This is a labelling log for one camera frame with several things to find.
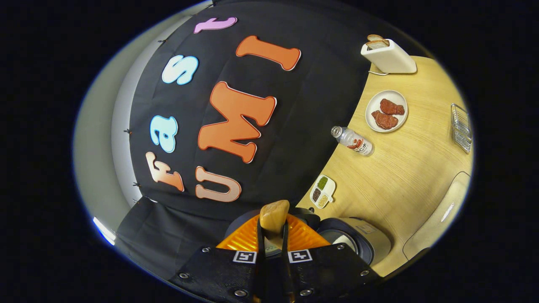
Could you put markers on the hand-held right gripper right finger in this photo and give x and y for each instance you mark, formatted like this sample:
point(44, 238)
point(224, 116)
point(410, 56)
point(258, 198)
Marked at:
point(285, 269)

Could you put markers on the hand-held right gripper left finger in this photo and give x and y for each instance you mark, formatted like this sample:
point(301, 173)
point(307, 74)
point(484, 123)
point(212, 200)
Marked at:
point(261, 269)

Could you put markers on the wooden spoon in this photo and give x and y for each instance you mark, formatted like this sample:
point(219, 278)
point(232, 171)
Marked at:
point(273, 216)

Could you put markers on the black silver rice cooker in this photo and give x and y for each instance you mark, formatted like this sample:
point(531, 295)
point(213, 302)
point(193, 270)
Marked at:
point(372, 240)

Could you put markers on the white divided condiment dish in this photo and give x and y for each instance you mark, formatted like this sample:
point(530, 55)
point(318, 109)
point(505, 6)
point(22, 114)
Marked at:
point(323, 191)

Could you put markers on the clear plastic drink bottle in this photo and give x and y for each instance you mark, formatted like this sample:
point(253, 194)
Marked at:
point(353, 141)

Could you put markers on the ceiling light panel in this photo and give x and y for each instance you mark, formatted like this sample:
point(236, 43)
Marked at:
point(104, 230)

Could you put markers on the black backdrop cloth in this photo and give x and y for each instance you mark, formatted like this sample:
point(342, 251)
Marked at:
point(320, 105)

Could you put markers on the red meat piece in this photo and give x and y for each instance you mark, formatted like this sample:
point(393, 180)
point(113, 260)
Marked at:
point(385, 120)
point(391, 107)

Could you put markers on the white round plate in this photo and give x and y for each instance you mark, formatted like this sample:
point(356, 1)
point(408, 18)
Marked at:
point(374, 105)

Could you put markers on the white toaster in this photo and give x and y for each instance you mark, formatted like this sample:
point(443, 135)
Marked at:
point(391, 57)

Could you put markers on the toasted bread slice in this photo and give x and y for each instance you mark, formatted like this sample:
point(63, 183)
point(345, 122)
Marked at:
point(375, 38)
point(377, 44)

